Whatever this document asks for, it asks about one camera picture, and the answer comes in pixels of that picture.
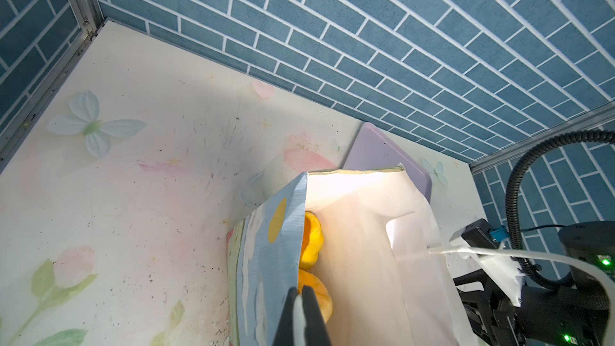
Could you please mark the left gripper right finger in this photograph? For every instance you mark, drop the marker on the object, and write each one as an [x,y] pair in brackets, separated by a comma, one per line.
[312,329]

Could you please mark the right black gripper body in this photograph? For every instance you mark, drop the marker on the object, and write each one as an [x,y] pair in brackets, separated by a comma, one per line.
[568,316]

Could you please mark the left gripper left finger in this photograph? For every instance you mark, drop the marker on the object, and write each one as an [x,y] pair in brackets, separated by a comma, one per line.
[284,333]

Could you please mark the long glazed loaf bread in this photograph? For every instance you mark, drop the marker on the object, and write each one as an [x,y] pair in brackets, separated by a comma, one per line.
[323,297]

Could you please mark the paper bag with floral sides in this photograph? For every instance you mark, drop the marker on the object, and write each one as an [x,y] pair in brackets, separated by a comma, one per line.
[384,263]

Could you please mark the striped bread roll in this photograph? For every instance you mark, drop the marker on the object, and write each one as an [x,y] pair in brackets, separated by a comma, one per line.
[312,243]

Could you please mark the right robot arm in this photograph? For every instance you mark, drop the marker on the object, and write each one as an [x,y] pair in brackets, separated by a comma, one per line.
[592,243]

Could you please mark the lilac plastic tray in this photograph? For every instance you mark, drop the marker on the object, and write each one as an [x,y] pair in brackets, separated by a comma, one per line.
[372,150]

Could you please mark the floral table mat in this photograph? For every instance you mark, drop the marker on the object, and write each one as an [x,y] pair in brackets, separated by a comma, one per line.
[116,207]

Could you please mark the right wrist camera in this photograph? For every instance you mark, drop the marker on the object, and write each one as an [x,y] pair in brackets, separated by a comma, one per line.
[504,271]

